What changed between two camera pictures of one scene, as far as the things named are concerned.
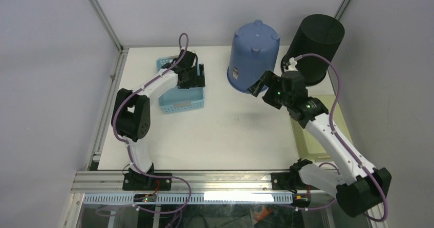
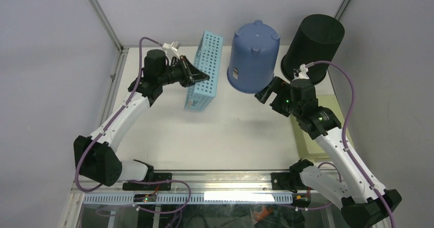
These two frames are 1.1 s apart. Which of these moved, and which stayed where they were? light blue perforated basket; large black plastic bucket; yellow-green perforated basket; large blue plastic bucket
Moved: light blue perforated basket
Stayed: yellow-green perforated basket; large blue plastic bucket; large black plastic bucket
